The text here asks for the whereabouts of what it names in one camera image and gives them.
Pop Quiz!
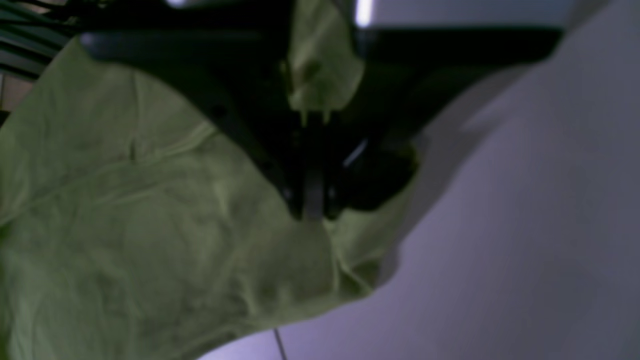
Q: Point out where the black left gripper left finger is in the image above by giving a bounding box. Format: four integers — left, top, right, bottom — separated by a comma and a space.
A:
78, 0, 304, 220

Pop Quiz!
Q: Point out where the green T-shirt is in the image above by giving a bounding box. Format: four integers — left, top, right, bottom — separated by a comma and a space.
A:
1, 0, 410, 360

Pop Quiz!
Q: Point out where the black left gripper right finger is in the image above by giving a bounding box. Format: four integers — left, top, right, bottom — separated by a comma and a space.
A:
315, 25, 563, 220

